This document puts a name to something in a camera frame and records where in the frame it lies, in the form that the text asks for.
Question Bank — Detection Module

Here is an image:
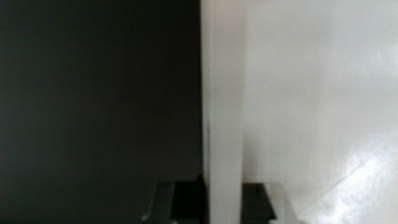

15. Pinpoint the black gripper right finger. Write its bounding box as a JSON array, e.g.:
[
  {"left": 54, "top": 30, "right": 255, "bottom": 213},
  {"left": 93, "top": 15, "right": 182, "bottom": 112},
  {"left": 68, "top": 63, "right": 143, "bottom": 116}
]
[{"left": 241, "top": 182, "right": 308, "bottom": 224}]

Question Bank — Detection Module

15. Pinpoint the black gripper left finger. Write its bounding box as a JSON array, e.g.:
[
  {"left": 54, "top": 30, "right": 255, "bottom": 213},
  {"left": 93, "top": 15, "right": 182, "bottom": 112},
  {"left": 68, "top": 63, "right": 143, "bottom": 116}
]
[{"left": 141, "top": 176, "right": 209, "bottom": 224}]

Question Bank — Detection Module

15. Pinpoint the white square tabletop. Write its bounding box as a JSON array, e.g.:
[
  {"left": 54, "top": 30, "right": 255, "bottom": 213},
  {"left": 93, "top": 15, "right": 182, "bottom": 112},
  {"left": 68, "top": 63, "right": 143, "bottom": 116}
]
[{"left": 202, "top": 0, "right": 398, "bottom": 224}]

